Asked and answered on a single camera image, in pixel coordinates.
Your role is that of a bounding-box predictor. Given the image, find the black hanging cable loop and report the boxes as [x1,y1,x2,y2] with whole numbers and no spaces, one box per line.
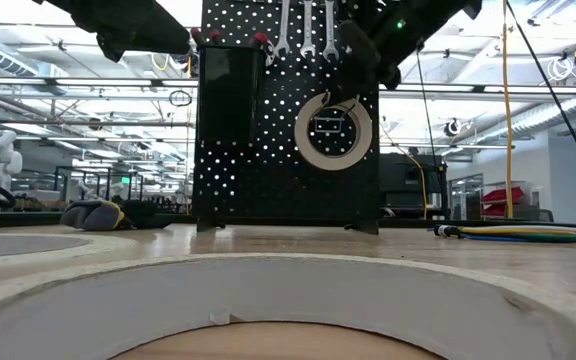
[168,89,193,108]

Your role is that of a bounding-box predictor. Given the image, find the black grey work glove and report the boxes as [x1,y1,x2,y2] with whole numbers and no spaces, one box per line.
[60,198,173,233]

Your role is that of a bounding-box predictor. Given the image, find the wire double pegboard hook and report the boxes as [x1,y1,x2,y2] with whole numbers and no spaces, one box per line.
[314,92,363,134]

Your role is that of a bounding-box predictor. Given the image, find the red storage bins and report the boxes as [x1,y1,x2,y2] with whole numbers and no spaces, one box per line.
[481,185,527,217]

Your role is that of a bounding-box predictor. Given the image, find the yellow cable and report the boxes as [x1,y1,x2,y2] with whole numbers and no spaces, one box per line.
[500,0,516,219]

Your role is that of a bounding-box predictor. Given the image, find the black monitor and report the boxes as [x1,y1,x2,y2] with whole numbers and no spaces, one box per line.
[378,153,449,211]

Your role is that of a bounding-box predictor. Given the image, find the black pegboard bin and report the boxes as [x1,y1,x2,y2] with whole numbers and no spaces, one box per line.
[196,43,268,144]

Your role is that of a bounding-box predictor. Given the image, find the white masking tape roll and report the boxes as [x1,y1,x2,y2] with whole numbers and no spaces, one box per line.
[293,91,374,172]
[0,252,576,360]
[0,232,139,289]

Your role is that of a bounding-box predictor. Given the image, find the silver combination wrench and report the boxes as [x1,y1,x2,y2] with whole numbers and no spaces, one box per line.
[299,0,317,60]
[273,0,292,58]
[321,0,340,63]

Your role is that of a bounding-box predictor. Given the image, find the multicoloured cable bundle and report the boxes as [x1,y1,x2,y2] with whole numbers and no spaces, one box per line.
[432,223,576,245]

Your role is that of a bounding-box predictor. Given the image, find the black aluminium table frame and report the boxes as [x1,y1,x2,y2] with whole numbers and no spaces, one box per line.
[0,209,576,240]

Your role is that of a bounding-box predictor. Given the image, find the black metal pegboard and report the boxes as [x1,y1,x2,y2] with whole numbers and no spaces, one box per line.
[191,0,382,236]

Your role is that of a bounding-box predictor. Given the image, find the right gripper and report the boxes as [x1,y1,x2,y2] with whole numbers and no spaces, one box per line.
[335,0,484,108]

